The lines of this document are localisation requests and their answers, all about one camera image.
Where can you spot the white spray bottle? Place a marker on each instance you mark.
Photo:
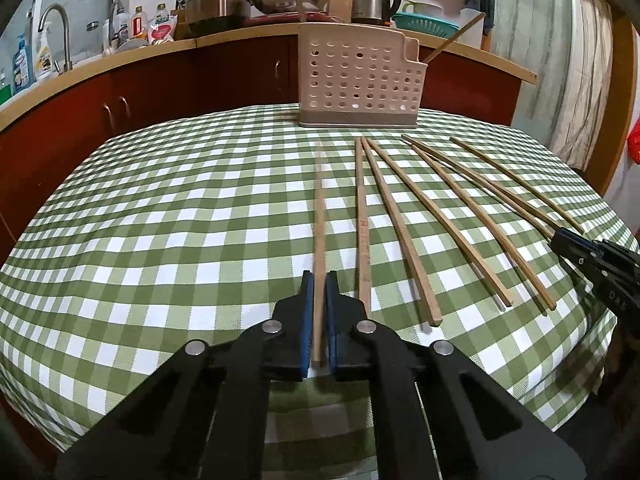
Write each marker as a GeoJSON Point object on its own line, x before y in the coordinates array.
{"type": "Point", "coordinates": [44, 57]}

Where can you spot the blue detergent bottle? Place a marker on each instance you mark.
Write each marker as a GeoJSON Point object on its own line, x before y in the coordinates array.
{"type": "Point", "coordinates": [22, 67]}

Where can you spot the green checked tablecloth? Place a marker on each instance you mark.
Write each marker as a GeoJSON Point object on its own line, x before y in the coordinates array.
{"type": "Point", "coordinates": [175, 210]}

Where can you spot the red plastic bag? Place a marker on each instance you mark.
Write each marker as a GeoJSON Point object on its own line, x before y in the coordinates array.
{"type": "Point", "coordinates": [635, 140]}

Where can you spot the teal plastic colander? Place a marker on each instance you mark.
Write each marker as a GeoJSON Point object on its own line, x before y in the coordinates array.
{"type": "Point", "coordinates": [425, 25]}

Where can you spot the steel rice cooker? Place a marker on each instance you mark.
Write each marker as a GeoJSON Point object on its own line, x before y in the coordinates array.
{"type": "Point", "coordinates": [217, 10]}

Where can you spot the red induction cooker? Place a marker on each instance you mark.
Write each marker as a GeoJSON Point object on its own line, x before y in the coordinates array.
{"type": "Point", "coordinates": [280, 17]}

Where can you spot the white plastic bottle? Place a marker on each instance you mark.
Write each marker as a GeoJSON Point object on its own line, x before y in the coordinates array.
{"type": "Point", "coordinates": [121, 25]}

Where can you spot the frosted glass door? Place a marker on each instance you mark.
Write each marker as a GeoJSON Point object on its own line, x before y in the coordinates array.
{"type": "Point", "coordinates": [550, 60]}

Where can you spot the steel sink faucet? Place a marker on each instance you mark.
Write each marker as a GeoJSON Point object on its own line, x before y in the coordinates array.
{"type": "Point", "coordinates": [66, 45]}

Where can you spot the beige kitchen countertop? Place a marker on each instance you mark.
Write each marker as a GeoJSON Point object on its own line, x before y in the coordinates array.
{"type": "Point", "coordinates": [500, 66]}

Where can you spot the steel electric kettle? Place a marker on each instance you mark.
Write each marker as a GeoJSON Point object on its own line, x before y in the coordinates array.
{"type": "Point", "coordinates": [372, 2]}

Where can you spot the kitchen window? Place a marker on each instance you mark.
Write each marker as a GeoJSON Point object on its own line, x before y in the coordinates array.
{"type": "Point", "coordinates": [95, 10]}

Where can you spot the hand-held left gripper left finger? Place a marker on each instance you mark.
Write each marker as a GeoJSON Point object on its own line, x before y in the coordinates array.
{"type": "Point", "coordinates": [306, 327]}

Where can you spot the white plastic cylinder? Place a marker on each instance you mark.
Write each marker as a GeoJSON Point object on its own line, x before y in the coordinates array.
{"type": "Point", "coordinates": [472, 22]}

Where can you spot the white dishes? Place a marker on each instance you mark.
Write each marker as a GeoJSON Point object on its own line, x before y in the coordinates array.
{"type": "Point", "coordinates": [132, 45]}

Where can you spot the beige perforated utensil holder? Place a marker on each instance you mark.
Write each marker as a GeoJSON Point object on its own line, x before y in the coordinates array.
{"type": "Point", "coordinates": [350, 120]}

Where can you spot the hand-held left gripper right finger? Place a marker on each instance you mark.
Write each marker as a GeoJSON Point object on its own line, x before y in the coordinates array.
{"type": "Point", "coordinates": [332, 330]}

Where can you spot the white and red pouch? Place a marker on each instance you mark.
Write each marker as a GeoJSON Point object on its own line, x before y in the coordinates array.
{"type": "Point", "coordinates": [161, 31]}

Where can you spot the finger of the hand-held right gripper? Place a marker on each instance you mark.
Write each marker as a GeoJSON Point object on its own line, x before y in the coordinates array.
{"type": "Point", "coordinates": [577, 240]}
{"type": "Point", "coordinates": [582, 259]}

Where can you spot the clear green label bottle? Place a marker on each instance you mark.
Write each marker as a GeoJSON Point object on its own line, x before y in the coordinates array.
{"type": "Point", "coordinates": [161, 11]}

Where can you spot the red label sauce bottle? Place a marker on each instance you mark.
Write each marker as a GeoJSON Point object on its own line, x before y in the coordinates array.
{"type": "Point", "coordinates": [139, 25]}

